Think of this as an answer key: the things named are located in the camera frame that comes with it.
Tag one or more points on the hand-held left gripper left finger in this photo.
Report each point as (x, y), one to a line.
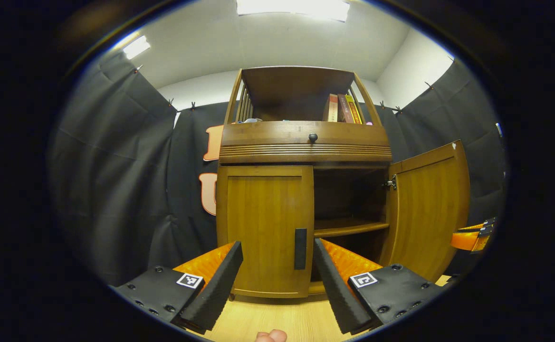
(215, 294)

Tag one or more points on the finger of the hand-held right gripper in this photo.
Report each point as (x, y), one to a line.
(465, 240)
(486, 224)

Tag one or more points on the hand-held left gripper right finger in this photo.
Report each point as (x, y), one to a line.
(337, 294)

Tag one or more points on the wooden shoe cabinet door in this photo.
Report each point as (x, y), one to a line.
(263, 213)
(429, 209)

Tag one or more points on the wooden double-door shoe cabinet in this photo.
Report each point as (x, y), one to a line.
(296, 85)

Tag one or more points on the metal door hinge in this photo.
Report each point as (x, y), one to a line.
(391, 183)

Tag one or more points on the wooden inner shelf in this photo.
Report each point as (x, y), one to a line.
(349, 228)

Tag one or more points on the black drawer knob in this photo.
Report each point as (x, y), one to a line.
(313, 137)

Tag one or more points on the black backdrop cloth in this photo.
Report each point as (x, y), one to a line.
(116, 166)

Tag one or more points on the yellow book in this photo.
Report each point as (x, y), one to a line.
(355, 113)

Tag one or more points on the dark brown book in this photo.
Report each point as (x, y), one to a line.
(345, 110)

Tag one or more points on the small pale blue object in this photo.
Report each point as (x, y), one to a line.
(253, 120)

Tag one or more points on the red-brown book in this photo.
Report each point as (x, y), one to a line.
(332, 109)

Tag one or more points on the small ceiling light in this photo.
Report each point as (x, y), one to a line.
(136, 47)

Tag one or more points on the large ceiling light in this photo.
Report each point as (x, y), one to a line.
(291, 7)

